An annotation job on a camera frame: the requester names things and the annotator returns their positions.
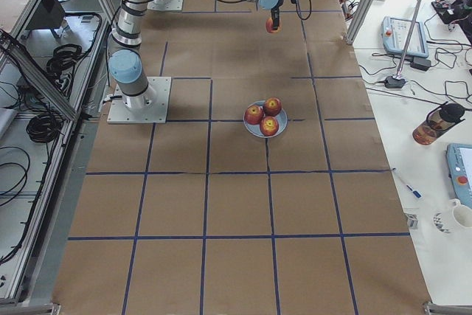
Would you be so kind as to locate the light blue plate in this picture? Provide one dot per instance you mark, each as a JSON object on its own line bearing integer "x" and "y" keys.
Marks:
{"x": 255, "y": 130}

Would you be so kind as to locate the red apple front on plate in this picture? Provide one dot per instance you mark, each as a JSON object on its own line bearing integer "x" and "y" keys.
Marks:
{"x": 269, "y": 126}

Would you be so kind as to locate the dark red apple on plate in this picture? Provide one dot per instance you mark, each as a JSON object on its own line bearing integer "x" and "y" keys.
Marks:
{"x": 253, "y": 115}

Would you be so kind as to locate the black power adapter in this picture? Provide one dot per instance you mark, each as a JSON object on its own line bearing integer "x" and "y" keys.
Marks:
{"x": 422, "y": 64}

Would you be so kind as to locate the metal rod with green tip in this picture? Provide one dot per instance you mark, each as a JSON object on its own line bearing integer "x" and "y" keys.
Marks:
{"x": 398, "y": 74}

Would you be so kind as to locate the teach pendant upper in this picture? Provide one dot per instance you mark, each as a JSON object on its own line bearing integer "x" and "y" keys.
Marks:
{"x": 395, "y": 32}

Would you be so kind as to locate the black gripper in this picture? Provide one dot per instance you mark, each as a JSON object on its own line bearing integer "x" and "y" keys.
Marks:
{"x": 276, "y": 4}

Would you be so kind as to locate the red apple with yellow top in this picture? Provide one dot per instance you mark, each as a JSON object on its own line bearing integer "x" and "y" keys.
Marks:
{"x": 272, "y": 106}

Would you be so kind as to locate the glass jug with black lid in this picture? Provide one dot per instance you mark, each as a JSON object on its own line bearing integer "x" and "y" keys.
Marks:
{"x": 439, "y": 121}

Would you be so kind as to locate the red yellow striped apple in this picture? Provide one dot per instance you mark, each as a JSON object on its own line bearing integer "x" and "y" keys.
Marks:
{"x": 268, "y": 24}

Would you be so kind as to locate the teach pendant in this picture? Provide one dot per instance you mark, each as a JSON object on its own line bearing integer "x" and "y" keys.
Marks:
{"x": 395, "y": 32}
{"x": 458, "y": 157}

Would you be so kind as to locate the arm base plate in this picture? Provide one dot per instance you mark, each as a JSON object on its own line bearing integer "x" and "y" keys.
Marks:
{"x": 149, "y": 107}
{"x": 166, "y": 5}

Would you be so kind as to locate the white mug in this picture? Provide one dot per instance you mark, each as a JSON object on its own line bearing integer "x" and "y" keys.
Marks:
{"x": 456, "y": 218}

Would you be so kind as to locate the teach pendant lower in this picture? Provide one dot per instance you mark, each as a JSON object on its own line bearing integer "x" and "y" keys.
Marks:
{"x": 458, "y": 157}

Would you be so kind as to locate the blue white pen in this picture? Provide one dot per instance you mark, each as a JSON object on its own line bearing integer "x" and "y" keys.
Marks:
{"x": 412, "y": 190}

